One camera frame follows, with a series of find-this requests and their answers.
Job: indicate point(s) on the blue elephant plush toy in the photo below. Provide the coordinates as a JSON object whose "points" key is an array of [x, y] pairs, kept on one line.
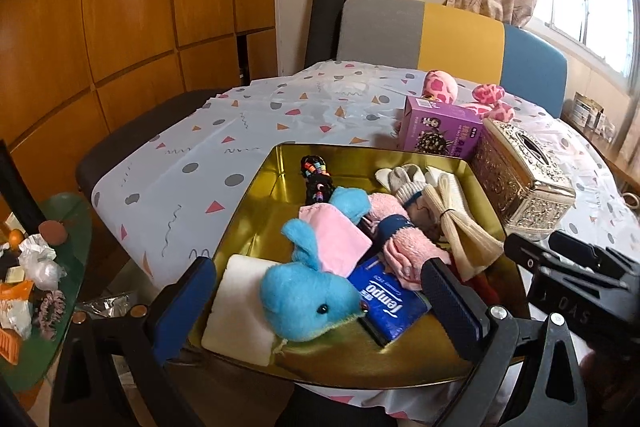
{"points": [[310, 295]]}

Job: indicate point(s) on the wooden side desk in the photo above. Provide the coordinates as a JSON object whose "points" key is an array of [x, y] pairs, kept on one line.
{"points": [[625, 170]]}

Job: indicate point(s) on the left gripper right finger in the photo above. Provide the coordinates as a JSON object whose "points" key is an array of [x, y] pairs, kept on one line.
{"points": [[469, 323]]}

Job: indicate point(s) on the cream cloth bundle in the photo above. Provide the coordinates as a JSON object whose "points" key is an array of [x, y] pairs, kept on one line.
{"points": [[471, 246]]}

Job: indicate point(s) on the purple cardboard box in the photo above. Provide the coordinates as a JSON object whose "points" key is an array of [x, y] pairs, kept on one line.
{"points": [[436, 128]]}

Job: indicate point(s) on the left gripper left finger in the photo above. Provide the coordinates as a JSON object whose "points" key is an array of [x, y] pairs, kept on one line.
{"points": [[160, 330]]}

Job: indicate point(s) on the black hair wig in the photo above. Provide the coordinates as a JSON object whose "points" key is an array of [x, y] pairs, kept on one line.
{"points": [[319, 185]]}

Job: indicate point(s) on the blue tempo tissue pack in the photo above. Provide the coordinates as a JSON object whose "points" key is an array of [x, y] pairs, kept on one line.
{"points": [[391, 309]]}

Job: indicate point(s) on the black rolled mat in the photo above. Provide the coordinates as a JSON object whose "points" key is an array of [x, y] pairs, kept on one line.
{"points": [[324, 31]]}

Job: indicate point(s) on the grey yellow blue sofa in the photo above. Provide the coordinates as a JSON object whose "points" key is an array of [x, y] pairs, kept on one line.
{"points": [[428, 36]]}

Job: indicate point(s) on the gold metal tin box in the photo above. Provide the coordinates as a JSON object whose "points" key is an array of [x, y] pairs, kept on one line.
{"points": [[348, 356]]}

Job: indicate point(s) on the tin cans on desk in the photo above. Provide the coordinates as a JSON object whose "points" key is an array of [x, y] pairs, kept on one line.
{"points": [[588, 114]]}

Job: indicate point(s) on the pink spotted plush toy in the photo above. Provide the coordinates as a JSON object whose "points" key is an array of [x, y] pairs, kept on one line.
{"points": [[484, 100]]}

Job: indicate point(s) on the ornate gold tissue box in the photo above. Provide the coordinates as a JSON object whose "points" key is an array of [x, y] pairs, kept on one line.
{"points": [[529, 191]]}

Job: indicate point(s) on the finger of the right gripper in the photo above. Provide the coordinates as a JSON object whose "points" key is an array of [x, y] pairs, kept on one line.
{"points": [[531, 256]]}

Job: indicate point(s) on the white towel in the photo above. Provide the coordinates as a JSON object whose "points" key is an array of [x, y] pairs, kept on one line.
{"points": [[236, 327]]}

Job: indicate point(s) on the white knit glove bundle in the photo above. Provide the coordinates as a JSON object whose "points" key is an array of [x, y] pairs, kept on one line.
{"points": [[406, 183]]}

